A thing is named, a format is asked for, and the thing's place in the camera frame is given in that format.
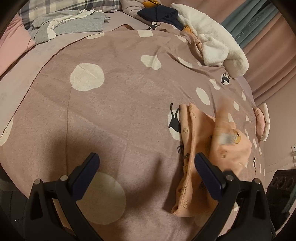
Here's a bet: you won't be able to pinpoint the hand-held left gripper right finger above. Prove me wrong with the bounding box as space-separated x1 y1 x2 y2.
195 153 275 241

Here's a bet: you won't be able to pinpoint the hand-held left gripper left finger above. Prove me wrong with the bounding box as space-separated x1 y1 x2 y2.
24 152 102 241

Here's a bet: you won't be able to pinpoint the peach cartoon print top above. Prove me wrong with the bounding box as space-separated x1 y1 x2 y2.
209 97 253 168

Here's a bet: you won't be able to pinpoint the peach bear print pants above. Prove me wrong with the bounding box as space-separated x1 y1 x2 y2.
171 103 216 217

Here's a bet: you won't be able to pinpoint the mauve polka dot blanket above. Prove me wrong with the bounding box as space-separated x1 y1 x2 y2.
0 29 266 241

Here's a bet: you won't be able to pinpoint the black box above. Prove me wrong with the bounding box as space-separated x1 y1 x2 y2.
266 170 294 230

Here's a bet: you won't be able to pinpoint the small pink and white cloth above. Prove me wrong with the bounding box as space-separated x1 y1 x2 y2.
254 103 270 142

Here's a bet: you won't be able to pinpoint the mauve bed sheet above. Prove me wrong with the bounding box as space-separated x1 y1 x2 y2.
0 10 151 130

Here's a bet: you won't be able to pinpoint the pink curtain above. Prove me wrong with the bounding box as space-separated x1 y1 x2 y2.
192 0 296 102

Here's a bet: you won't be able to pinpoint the white fleece garment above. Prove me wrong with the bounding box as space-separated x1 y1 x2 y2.
171 3 249 78

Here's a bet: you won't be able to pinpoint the pink pillow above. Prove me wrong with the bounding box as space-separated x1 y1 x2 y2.
0 16 35 77

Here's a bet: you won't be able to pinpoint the light grey garment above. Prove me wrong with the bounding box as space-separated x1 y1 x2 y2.
53 16 104 35

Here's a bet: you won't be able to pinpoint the dark grey garment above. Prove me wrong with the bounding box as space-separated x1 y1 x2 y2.
29 10 111 44

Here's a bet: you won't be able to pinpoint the teal curtain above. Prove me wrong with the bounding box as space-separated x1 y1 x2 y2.
221 0 278 48

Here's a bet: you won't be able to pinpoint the plaid pillow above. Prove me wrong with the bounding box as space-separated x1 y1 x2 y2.
18 0 123 30

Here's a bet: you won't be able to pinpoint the navy and mustard garment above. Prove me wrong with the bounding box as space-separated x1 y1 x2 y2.
137 0 192 34

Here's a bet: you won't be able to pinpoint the lilac padded quilt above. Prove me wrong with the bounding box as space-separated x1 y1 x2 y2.
120 0 176 24

